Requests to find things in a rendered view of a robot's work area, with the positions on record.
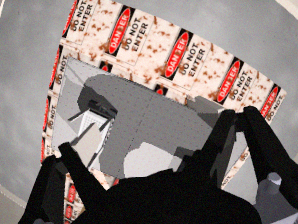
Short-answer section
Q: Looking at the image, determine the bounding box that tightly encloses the grey rack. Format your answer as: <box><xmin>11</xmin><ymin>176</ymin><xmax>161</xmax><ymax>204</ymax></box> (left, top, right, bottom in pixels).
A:
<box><xmin>67</xmin><ymin>100</ymin><xmax>118</xmax><ymax>171</ymax></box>

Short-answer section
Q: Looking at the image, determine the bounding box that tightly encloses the white well plate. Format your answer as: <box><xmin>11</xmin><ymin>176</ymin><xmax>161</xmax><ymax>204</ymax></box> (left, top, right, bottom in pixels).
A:
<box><xmin>77</xmin><ymin>111</ymin><xmax>110</xmax><ymax>153</ymax></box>

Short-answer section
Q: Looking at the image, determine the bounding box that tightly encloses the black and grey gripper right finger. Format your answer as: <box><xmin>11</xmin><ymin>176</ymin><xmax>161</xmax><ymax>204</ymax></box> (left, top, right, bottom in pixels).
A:
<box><xmin>157</xmin><ymin>95</ymin><xmax>298</xmax><ymax>224</ymax></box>

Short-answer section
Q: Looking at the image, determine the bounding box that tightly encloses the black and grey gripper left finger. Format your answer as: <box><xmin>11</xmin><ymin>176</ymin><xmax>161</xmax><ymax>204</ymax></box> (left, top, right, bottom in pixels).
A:
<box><xmin>18</xmin><ymin>122</ymin><xmax>128</xmax><ymax>224</ymax></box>

